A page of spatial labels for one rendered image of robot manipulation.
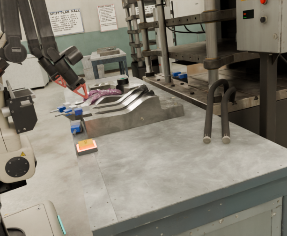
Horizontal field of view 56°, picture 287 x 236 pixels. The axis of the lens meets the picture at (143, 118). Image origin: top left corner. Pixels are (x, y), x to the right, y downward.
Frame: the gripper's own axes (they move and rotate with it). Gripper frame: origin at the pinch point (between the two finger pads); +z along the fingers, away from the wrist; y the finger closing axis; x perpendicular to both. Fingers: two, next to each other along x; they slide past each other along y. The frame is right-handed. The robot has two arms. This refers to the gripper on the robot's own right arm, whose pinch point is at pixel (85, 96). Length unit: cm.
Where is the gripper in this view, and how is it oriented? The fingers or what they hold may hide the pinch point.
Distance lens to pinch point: 125.9
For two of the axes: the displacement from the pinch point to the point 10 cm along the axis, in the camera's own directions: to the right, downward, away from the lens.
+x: -7.1, 6.6, -2.4
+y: -4.9, -2.2, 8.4
